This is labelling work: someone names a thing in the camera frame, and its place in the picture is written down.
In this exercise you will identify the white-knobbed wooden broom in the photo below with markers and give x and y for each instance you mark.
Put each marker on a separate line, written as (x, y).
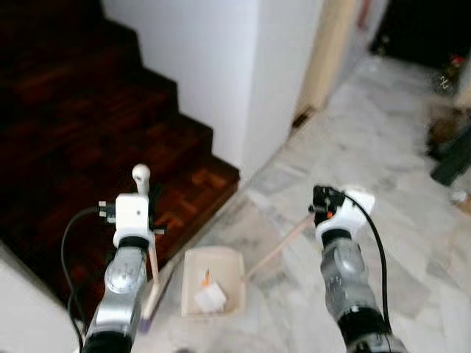
(140, 176)

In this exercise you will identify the small white floor object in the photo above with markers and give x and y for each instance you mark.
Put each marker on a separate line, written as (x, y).
(459, 197)

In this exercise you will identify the small orange scrap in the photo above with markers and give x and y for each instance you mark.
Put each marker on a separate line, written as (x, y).
(206, 278)

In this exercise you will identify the crumpled white paper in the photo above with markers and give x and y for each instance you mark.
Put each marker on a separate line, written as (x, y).
(211, 298)

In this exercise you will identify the dark wooden staircase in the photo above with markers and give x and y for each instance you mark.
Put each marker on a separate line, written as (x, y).
(88, 125)

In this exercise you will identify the black slanted object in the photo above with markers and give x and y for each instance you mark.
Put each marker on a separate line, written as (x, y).
(452, 162)

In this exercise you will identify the red and black object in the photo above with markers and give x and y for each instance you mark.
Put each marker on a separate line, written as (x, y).
(454, 73)

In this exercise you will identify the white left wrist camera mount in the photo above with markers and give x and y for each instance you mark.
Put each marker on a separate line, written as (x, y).
(132, 217)

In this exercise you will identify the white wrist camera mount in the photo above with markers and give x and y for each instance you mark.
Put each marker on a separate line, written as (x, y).
(349, 213)
(132, 217)

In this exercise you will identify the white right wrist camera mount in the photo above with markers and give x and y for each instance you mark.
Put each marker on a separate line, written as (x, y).
(349, 213)

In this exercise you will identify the beige door frame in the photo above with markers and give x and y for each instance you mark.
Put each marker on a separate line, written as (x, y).
(327, 51)

